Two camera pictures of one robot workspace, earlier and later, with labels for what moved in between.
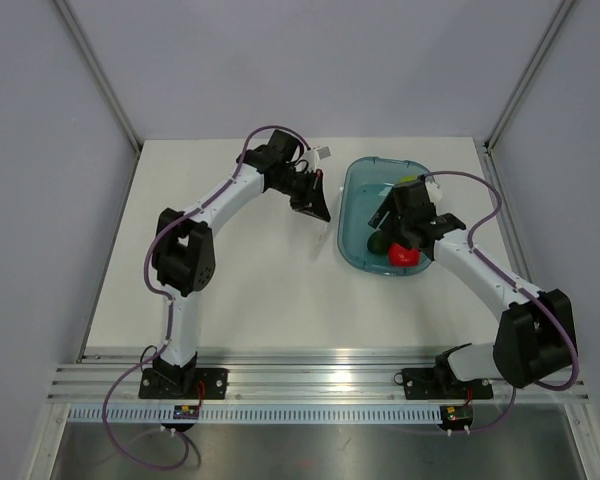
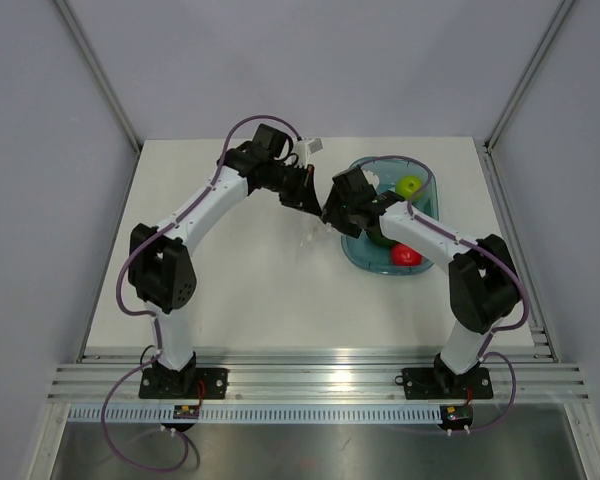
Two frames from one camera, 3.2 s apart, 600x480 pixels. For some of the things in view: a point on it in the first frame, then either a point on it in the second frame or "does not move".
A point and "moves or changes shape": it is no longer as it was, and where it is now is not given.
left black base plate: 182,383 does not move
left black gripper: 316,205 does not move
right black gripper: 389,204 → 334,201
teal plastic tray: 363,183 does not move
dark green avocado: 378,242 moves or changes shape
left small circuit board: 186,411 does not move
